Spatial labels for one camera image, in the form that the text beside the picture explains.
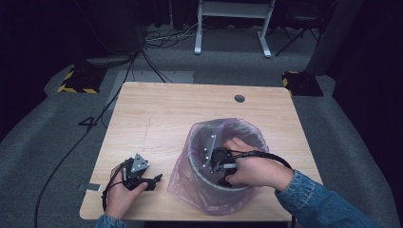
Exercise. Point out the dark round table grommet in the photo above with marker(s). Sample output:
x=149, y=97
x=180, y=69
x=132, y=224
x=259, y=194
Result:
x=239, y=98

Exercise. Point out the person's right hand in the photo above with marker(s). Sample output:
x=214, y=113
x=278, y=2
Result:
x=259, y=172

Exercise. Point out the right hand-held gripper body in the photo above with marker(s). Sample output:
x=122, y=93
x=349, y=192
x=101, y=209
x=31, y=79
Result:
x=218, y=158

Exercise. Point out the person's left hand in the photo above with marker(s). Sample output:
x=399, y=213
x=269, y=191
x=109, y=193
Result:
x=120, y=199

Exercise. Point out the pink plastic garbage bag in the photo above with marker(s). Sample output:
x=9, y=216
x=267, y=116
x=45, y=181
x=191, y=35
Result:
x=179, y=186

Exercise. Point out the white metal desk frame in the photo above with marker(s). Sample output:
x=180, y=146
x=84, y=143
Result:
x=234, y=9

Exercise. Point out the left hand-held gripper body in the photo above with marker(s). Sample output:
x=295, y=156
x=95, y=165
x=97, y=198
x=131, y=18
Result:
x=136, y=171

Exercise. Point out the black tripod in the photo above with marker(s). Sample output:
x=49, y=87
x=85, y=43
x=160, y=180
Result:
x=297, y=34

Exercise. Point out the grey tape strip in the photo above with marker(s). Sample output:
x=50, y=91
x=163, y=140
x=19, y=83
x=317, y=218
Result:
x=90, y=187

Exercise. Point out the yellow black striped stand base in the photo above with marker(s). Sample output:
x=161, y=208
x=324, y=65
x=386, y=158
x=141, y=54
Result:
x=80, y=80
x=302, y=84

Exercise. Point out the green ribbed plastic bin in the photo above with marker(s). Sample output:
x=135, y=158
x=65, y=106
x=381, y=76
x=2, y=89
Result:
x=202, y=180

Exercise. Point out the grey padded column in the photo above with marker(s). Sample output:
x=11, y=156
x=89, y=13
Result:
x=335, y=34

